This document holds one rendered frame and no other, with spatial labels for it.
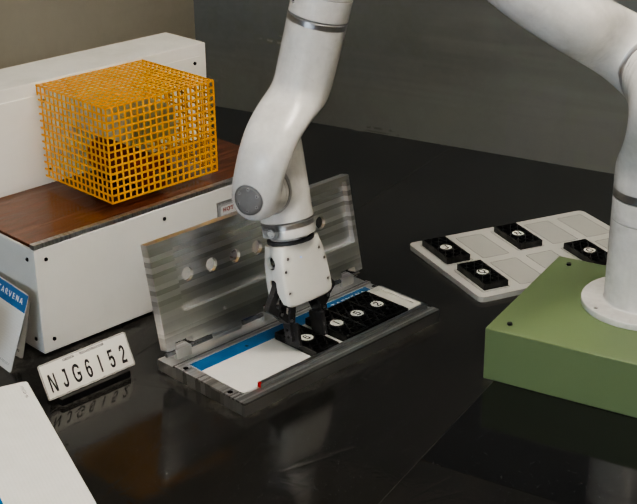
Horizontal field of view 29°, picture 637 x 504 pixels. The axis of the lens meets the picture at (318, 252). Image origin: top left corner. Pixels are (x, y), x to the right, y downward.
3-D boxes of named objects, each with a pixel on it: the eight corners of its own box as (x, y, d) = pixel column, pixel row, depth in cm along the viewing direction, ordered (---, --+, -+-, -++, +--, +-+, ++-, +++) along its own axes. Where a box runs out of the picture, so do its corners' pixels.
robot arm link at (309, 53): (313, 36, 172) (268, 234, 185) (357, 20, 186) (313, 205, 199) (256, 17, 175) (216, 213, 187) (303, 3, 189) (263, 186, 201)
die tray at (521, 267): (480, 303, 219) (480, 298, 219) (407, 248, 242) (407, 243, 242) (665, 262, 234) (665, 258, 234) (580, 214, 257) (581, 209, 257)
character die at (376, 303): (388, 323, 208) (388, 317, 207) (346, 305, 214) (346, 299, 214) (408, 314, 211) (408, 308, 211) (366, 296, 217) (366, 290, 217)
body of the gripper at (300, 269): (281, 242, 191) (293, 311, 193) (328, 223, 197) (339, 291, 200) (249, 238, 196) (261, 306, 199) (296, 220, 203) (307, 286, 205)
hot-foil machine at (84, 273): (45, 360, 202) (19, 135, 187) (-79, 286, 229) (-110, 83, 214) (366, 230, 250) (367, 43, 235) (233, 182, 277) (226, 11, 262)
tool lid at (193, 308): (146, 245, 191) (139, 244, 192) (169, 361, 196) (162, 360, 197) (348, 174, 219) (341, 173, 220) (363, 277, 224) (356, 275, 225)
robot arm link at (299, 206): (297, 225, 190) (322, 209, 198) (283, 140, 187) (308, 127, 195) (248, 228, 194) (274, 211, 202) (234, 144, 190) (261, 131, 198)
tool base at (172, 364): (244, 417, 185) (243, 396, 184) (158, 370, 199) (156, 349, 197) (439, 321, 213) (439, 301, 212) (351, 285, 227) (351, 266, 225)
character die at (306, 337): (317, 359, 197) (316, 352, 196) (274, 339, 203) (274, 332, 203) (339, 348, 200) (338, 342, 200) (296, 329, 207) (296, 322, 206)
